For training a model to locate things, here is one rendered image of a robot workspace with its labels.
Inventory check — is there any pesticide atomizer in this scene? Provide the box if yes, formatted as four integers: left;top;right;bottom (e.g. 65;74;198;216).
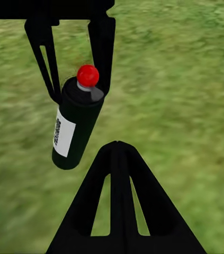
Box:
52;65;105;170

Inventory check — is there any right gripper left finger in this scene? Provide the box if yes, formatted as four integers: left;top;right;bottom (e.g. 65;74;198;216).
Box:
46;140;126;254

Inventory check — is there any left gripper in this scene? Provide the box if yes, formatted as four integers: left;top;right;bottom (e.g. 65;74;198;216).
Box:
0;0;116;105

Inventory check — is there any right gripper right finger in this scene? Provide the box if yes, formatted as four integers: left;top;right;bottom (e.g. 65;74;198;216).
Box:
118;141;207;254

